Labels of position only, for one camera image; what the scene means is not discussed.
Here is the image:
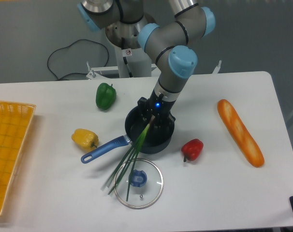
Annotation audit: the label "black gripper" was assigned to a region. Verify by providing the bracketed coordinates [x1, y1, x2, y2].
[137, 91, 176, 137]

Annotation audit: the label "green onion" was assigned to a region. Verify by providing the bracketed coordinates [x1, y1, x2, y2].
[104, 116, 155, 195]

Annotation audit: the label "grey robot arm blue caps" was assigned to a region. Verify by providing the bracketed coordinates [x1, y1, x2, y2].
[77, 0, 216, 130]

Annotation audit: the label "red bell pepper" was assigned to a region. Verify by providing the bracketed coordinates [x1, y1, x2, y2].
[181, 139, 204, 162]

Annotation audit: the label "green bell pepper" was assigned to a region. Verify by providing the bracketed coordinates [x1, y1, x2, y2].
[96, 83, 117, 110]

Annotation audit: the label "glass lid blue knob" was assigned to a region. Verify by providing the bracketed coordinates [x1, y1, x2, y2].
[113, 158, 164, 209]

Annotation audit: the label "yellow bell pepper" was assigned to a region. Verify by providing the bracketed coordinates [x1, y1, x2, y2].
[71, 129, 99, 152]

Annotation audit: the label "orange baguette bread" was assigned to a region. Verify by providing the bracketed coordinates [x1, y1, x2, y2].
[217, 99, 264, 168]

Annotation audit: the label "yellow woven basket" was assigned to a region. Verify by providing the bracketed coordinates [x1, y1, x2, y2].
[0, 101, 36, 216]

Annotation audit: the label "dark pot blue handle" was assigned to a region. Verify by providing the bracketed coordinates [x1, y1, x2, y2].
[81, 106, 175, 163]

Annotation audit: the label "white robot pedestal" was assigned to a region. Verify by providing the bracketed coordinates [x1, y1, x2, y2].
[85, 12, 222, 80]

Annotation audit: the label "black cable on floor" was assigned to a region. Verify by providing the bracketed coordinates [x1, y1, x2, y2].
[47, 39, 110, 81]

